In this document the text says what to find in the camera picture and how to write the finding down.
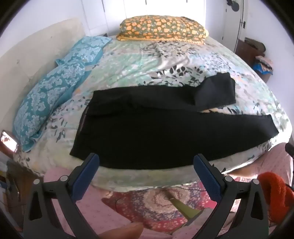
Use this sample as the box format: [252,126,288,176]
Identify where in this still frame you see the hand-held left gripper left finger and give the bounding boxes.
[23,153,100,239]

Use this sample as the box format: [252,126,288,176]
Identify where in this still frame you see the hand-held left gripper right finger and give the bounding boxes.
[193,154,269,239]

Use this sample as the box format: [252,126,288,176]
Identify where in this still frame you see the black pants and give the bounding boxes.
[69,72,280,171]

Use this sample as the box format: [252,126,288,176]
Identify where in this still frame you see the person's right forearm red sleeve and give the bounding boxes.
[257,172,294,224]

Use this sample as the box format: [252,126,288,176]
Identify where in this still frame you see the person's left hand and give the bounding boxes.
[99,222,144,239]

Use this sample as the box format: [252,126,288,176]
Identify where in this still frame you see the pink dotted bed cover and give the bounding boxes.
[44,142,293,239]

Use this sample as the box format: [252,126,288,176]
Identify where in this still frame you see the colourful patterned cloth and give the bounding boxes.
[102,181,230,230]

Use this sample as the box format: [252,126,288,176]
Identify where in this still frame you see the wooden bedside table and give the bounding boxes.
[0,147,44,221]

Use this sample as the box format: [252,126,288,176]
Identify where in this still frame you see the smartphone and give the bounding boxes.
[1,130,19,152]

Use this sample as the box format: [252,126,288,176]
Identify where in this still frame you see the blue floral pillow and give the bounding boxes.
[13,63,86,152]
[55,36,112,69]

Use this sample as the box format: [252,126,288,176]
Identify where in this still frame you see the pile of clothes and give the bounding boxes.
[254,55,274,75]

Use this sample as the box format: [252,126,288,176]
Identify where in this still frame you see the wooden cabinet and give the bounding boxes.
[235,38,274,83]

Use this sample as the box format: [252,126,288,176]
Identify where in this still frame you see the floral bed sheet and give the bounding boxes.
[12,34,290,191]

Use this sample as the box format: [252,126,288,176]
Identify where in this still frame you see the cream headboard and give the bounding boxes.
[0,18,86,81]

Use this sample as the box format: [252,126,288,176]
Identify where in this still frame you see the orange floral pillow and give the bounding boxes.
[116,16,209,44]

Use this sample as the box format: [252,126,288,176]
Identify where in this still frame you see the black wall fixture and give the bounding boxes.
[226,0,241,12]

